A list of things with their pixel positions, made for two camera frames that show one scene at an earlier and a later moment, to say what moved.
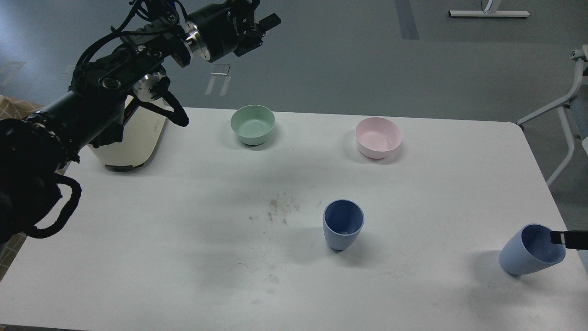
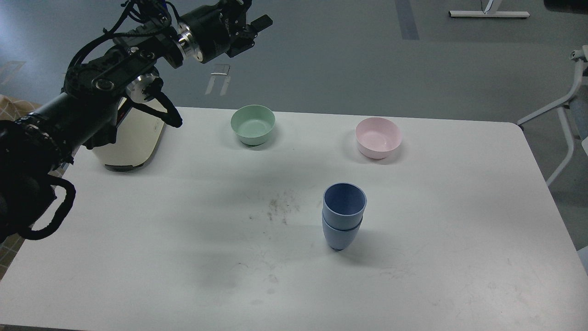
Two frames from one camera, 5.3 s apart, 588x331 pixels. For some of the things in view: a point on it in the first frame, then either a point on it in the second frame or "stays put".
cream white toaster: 142,133 stays put
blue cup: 343,220 stays put
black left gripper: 222,29 stays put
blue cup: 529,248 → 343,205
